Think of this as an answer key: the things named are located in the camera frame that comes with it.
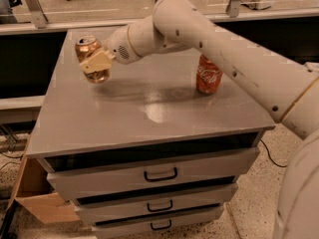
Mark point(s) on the grey drawer cabinet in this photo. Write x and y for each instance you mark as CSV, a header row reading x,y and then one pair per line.
x,y
145,111

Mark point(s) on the grey drawer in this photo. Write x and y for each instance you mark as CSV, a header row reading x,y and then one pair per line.
x,y
157,223
152,202
83,183

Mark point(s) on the orange Coca-Cola can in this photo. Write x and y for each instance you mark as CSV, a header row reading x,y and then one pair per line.
x,y
208,76

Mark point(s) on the middle grey drawer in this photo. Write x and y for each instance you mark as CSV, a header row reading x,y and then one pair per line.
x,y
152,202

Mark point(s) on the gold patterned soda can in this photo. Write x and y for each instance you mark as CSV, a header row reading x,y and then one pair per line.
x,y
90,42

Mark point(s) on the metal railing post right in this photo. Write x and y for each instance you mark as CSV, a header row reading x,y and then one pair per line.
x,y
232,9

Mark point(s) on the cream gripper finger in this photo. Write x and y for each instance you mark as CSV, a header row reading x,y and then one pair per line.
x,y
95,60

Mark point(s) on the bottom grey drawer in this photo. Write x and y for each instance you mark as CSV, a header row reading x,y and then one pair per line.
x,y
157,223

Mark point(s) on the top grey drawer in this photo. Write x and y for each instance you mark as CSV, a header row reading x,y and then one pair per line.
x,y
83,183

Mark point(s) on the brown cardboard box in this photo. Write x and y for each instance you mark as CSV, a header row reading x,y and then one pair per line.
x,y
34,193

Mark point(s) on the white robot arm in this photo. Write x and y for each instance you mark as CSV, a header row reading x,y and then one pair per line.
x,y
286,89

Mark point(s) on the metal railing post left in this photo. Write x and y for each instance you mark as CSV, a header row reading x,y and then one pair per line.
x,y
38,16

